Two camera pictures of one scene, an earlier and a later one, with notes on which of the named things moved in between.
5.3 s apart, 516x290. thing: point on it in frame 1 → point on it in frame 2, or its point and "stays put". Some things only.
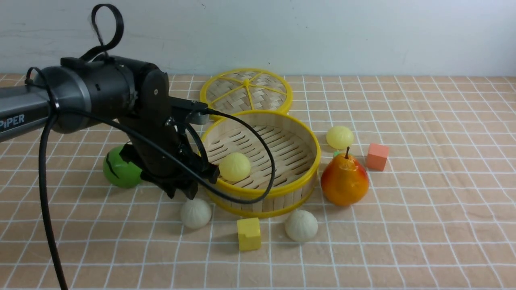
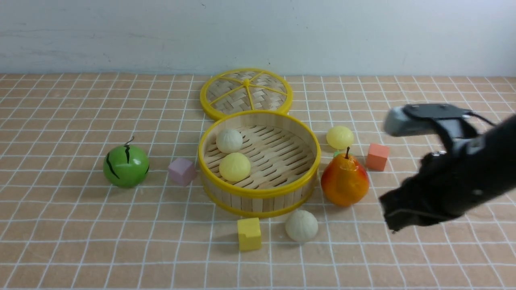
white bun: [301, 226] stays put
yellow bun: [340, 137] stays put
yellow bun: [235, 167] stays put
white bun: [196, 213] → [229, 141]
